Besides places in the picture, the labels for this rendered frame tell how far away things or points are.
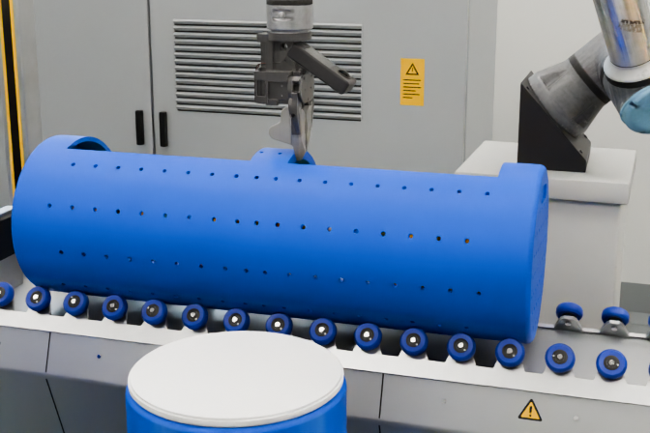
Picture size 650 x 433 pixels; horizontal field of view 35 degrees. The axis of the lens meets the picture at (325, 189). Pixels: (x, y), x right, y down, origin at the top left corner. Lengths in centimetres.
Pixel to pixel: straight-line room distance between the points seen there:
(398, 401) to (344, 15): 179
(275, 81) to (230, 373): 53
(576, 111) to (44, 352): 107
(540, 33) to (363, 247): 290
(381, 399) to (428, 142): 165
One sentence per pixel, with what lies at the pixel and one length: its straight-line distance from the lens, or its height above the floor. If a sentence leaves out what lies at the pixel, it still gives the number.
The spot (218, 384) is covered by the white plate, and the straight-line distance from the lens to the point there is 130.
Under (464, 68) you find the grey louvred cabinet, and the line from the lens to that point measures 313.
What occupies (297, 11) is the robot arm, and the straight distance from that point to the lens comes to 163.
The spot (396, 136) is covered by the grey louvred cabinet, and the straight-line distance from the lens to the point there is 321.
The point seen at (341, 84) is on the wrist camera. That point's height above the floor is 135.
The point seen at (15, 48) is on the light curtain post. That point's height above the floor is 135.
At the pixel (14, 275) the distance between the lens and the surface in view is 204.
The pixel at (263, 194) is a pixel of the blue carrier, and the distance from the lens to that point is 161.
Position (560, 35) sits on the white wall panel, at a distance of 436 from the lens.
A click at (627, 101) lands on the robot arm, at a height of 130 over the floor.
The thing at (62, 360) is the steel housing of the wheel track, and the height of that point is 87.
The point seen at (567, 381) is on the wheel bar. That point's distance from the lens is 160.
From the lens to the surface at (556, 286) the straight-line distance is 199.
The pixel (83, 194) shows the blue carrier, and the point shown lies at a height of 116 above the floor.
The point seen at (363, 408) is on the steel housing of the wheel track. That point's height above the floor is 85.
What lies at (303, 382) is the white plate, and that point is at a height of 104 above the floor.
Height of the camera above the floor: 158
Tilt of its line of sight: 14 degrees down
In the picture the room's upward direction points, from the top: straight up
